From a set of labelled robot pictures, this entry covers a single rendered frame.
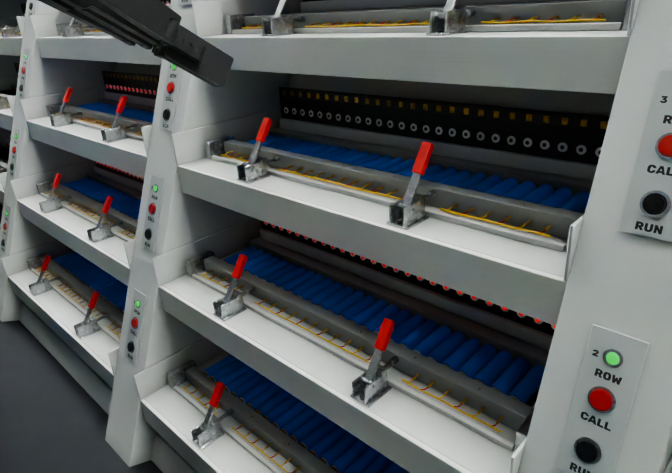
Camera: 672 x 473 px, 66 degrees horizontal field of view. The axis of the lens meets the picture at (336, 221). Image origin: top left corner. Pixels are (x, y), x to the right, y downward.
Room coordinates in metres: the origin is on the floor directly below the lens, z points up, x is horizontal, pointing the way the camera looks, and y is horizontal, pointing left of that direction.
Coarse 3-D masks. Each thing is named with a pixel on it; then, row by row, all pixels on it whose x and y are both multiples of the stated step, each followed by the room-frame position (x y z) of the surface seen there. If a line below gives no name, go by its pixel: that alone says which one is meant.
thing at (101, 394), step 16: (32, 320) 1.25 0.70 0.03; (48, 336) 1.18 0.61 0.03; (64, 352) 1.11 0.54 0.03; (80, 368) 1.06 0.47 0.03; (80, 384) 1.05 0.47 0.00; (96, 384) 1.00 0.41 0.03; (96, 400) 1.00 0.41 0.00; (160, 448) 0.83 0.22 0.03; (160, 464) 0.83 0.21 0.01; (176, 464) 0.80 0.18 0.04
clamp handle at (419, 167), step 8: (424, 144) 0.56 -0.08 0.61; (432, 144) 0.56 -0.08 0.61; (424, 152) 0.56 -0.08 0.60; (416, 160) 0.56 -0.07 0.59; (424, 160) 0.56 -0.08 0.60; (416, 168) 0.56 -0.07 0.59; (424, 168) 0.56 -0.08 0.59; (416, 176) 0.56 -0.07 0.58; (416, 184) 0.55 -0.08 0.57; (408, 192) 0.55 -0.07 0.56; (408, 200) 0.55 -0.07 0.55
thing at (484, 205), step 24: (240, 144) 0.83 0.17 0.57; (288, 168) 0.75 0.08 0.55; (312, 168) 0.72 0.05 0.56; (336, 168) 0.69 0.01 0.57; (360, 168) 0.67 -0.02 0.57; (384, 192) 0.64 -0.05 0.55; (456, 192) 0.57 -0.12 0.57; (480, 192) 0.56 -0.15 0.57; (480, 216) 0.55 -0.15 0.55; (504, 216) 0.53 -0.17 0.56; (528, 216) 0.52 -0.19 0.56; (552, 216) 0.50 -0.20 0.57; (576, 216) 0.49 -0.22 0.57
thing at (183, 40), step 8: (168, 24) 0.42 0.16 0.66; (176, 24) 0.43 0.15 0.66; (168, 32) 0.42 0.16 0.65; (176, 32) 0.43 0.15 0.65; (176, 40) 0.45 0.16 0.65; (184, 40) 0.45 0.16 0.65; (192, 40) 0.46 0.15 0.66; (176, 48) 0.45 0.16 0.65; (184, 48) 0.45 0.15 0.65; (192, 48) 0.46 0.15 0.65; (200, 48) 0.47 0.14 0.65; (192, 56) 0.46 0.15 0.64; (200, 56) 0.47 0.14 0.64
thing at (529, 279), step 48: (192, 144) 0.83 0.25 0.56; (384, 144) 0.77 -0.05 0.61; (192, 192) 0.81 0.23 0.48; (240, 192) 0.72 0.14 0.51; (288, 192) 0.67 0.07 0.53; (336, 240) 0.60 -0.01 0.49; (384, 240) 0.55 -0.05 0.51; (432, 240) 0.51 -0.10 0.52; (480, 240) 0.51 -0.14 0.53; (576, 240) 0.42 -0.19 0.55; (480, 288) 0.48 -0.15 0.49; (528, 288) 0.45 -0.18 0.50
